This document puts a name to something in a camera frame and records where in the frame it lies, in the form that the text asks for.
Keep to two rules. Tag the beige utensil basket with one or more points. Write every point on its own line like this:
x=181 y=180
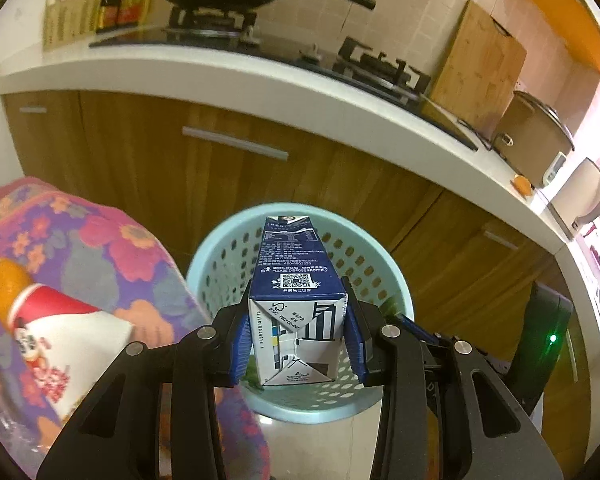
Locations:
x=70 y=22

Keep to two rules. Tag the wooden kitchen cabinet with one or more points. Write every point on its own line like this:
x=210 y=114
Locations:
x=130 y=170

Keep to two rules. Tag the clear plastic wrapper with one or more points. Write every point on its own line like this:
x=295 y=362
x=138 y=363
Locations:
x=5 y=410

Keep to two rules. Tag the red and white paper cup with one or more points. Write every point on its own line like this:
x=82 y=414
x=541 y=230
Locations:
x=65 y=345

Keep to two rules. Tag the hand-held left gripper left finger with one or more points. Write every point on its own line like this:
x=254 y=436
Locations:
x=240 y=347

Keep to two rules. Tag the blue and white milk carton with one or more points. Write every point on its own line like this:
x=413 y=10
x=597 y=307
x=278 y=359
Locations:
x=292 y=310

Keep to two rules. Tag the light blue plastic basket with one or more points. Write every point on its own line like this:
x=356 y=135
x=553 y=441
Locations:
x=370 y=260

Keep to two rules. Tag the black glass gas stove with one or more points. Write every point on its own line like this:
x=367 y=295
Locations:
x=280 y=45

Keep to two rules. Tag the small orange peel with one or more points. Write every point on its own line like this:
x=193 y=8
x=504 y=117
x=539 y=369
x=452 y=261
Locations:
x=523 y=185

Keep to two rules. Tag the bamboo cutting board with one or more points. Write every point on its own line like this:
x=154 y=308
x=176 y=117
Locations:
x=480 y=70

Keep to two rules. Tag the white electric kettle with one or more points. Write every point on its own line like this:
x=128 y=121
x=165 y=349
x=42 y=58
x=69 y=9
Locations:
x=580 y=195

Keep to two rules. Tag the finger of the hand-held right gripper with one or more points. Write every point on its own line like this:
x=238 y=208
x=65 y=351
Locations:
x=412 y=324

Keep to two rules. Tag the orange upper cabinet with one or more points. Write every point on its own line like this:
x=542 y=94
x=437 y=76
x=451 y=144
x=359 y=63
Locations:
x=565 y=15

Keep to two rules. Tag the floral blanket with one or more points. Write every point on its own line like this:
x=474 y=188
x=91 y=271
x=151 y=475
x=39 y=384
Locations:
x=80 y=240

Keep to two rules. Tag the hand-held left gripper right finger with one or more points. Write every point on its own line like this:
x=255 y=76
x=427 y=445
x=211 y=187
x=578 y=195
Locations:
x=355 y=347

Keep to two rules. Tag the beige rice cooker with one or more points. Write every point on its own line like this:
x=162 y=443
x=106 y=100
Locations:
x=530 y=140

